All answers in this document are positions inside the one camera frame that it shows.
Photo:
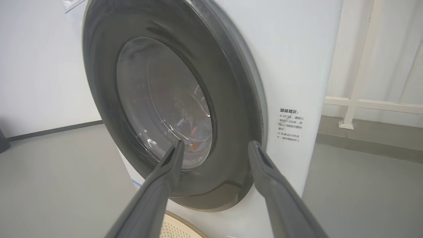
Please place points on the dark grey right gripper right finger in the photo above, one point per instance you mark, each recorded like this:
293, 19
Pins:
281, 205

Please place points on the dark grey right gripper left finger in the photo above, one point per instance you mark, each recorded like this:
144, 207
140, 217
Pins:
148, 201

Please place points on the black round glass washer door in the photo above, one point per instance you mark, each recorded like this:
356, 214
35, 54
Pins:
231, 99

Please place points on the white front-load washing machine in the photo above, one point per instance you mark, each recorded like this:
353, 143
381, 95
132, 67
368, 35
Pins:
290, 49

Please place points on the blue energy label sticker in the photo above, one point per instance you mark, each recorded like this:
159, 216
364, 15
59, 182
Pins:
136, 184

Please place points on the cream plastic laundry basket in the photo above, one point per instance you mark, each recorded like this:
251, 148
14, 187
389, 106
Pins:
178, 228

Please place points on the black printed text label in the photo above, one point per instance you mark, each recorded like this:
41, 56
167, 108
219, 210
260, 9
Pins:
290, 125

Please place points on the white metal railing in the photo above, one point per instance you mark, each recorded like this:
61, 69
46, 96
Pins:
360, 66

